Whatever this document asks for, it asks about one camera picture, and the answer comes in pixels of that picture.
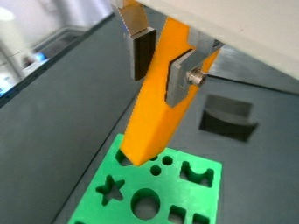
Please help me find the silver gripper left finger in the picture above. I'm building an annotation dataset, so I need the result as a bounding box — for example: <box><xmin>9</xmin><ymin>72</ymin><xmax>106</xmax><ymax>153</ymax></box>
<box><xmin>110</xmin><ymin>0</ymin><xmax>156</xmax><ymax>81</ymax></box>

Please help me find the yellow rectangular block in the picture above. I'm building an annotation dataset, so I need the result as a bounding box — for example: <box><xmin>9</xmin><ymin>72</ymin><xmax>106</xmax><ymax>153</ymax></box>
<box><xmin>119</xmin><ymin>16</ymin><xmax>222</xmax><ymax>167</ymax></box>

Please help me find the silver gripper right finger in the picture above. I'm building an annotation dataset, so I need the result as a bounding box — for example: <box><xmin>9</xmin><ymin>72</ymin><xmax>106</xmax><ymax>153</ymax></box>
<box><xmin>164</xmin><ymin>28</ymin><xmax>224</xmax><ymax>108</ymax></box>

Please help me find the green foam shape board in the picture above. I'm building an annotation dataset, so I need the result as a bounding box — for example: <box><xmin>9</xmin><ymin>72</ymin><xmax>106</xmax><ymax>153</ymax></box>
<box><xmin>68</xmin><ymin>134</ymin><xmax>222</xmax><ymax>224</ymax></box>

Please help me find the black curved fixture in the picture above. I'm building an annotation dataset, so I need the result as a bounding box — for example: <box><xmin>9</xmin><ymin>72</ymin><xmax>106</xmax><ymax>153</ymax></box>
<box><xmin>199</xmin><ymin>94</ymin><xmax>258</xmax><ymax>142</ymax></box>

